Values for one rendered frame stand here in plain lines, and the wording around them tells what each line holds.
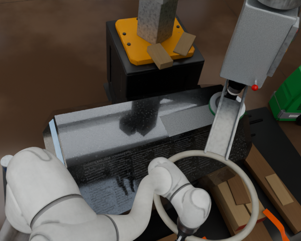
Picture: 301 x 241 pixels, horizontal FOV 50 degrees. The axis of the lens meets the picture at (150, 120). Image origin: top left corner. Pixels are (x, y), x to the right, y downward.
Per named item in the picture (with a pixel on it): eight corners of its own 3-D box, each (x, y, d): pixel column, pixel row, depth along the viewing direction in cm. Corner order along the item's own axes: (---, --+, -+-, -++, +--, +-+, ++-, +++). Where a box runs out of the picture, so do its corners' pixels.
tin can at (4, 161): (4, 175, 242) (-1, 167, 232) (5, 164, 248) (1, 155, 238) (18, 174, 244) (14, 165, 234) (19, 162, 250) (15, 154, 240)
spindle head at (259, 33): (229, 40, 189) (256, -35, 154) (266, 51, 186) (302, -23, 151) (217, 81, 167) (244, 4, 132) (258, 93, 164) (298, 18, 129)
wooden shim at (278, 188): (264, 177, 255) (264, 176, 254) (274, 174, 258) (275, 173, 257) (282, 206, 241) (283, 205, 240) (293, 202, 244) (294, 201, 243)
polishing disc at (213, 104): (236, 91, 201) (236, 89, 200) (250, 117, 188) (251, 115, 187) (204, 94, 196) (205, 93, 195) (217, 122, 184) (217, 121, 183)
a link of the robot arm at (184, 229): (206, 214, 122) (203, 221, 126) (186, 201, 124) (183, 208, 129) (195, 233, 116) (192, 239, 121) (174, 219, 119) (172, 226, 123)
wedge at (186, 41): (182, 37, 242) (183, 31, 238) (195, 41, 240) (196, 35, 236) (172, 52, 230) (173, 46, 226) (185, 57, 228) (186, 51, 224)
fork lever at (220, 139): (229, 47, 190) (231, 41, 185) (261, 56, 187) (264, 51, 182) (195, 152, 165) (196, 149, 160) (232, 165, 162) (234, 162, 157)
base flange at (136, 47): (114, 24, 250) (114, 18, 246) (172, 16, 263) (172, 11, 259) (131, 66, 223) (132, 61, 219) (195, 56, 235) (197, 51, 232)
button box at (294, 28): (268, 65, 158) (293, 15, 136) (273, 67, 158) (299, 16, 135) (266, 75, 153) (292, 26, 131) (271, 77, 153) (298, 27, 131)
